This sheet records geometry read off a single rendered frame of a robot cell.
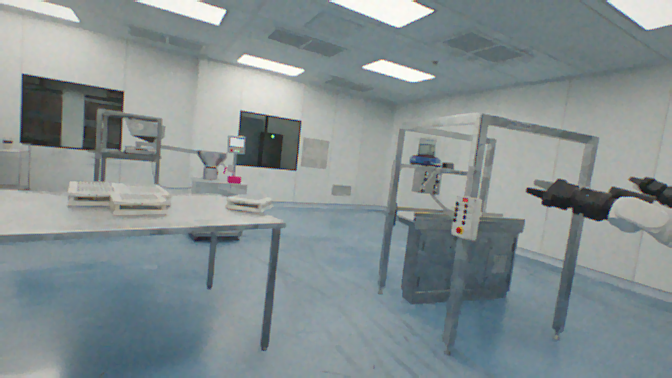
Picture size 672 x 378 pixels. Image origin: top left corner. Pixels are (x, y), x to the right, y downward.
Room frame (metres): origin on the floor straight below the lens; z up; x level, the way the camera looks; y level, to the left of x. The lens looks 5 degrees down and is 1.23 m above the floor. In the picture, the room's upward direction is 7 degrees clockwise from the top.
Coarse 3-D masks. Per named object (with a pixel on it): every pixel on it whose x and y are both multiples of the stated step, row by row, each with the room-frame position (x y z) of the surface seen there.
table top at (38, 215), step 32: (0, 192) 1.85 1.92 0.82; (32, 192) 1.95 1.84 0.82; (64, 192) 2.06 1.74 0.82; (0, 224) 1.27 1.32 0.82; (32, 224) 1.32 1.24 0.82; (64, 224) 1.37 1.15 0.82; (96, 224) 1.42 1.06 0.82; (128, 224) 1.48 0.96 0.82; (160, 224) 1.55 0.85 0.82; (192, 224) 1.62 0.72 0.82; (224, 224) 1.70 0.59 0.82; (256, 224) 1.81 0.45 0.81
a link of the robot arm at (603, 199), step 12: (600, 192) 0.94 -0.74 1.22; (612, 192) 0.94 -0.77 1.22; (624, 192) 0.92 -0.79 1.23; (636, 192) 0.91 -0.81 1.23; (600, 204) 0.92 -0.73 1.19; (612, 204) 0.91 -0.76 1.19; (588, 216) 0.95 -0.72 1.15; (600, 216) 0.92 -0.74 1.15; (612, 216) 0.89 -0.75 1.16; (624, 228) 0.91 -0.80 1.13; (636, 228) 0.90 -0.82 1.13
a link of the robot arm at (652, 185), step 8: (648, 176) 1.36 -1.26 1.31; (640, 184) 1.37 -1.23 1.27; (648, 184) 1.35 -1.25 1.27; (656, 184) 1.33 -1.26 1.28; (664, 184) 1.32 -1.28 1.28; (648, 192) 1.36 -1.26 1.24; (656, 192) 1.32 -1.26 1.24; (664, 192) 1.30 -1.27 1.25; (656, 200) 1.36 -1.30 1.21; (664, 200) 1.29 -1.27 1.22
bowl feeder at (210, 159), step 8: (200, 152) 4.19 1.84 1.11; (208, 152) 4.17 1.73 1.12; (216, 152) 4.21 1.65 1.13; (208, 160) 4.21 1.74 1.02; (216, 160) 4.24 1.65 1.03; (208, 168) 4.26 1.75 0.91; (216, 168) 4.33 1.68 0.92; (224, 168) 4.33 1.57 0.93; (232, 168) 4.39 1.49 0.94; (208, 176) 4.26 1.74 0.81; (216, 176) 4.33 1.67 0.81
